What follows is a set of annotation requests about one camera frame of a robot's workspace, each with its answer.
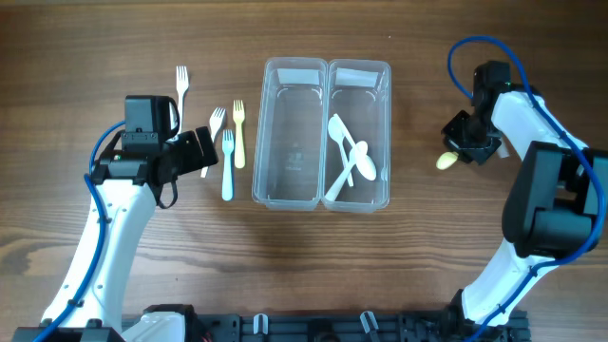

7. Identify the left blue cable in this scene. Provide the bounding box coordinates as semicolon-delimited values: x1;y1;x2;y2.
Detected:
30;120;127;342

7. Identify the light blue plastic fork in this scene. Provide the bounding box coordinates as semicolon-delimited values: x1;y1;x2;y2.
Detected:
221;129;235;201

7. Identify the white plastic spoon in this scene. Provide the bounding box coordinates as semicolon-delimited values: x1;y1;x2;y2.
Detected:
328;113;355;166
332;113;376;181
325;148;360;201

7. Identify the clear plastic container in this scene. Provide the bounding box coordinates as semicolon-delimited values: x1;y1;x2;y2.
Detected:
321;59;391;213
252;57;328;211

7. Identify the blue cable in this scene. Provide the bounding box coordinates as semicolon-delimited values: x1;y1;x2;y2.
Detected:
30;120;127;342
446;34;608;342

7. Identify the right blue cable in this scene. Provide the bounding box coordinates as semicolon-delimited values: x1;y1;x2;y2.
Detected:
446;34;608;342

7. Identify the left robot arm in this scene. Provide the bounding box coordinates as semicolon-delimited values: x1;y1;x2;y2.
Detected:
13;95;218;341

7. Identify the left clear plastic container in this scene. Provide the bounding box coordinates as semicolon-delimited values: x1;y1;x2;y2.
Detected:
252;57;328;211

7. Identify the right clear plastic container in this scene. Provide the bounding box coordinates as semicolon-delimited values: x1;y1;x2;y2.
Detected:
321;59;391;213

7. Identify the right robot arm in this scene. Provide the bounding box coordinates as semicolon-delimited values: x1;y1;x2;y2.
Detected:
436;61;607;340

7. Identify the yellow plastic spoon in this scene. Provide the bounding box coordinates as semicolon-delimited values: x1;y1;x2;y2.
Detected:
435;141;510;171

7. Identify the yellow plastic fork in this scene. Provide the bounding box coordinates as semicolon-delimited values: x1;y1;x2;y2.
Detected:
233;100;246;169

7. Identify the white plastic fork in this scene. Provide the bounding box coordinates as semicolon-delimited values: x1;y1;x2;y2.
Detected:
171;66;189;142
199;106;227;180

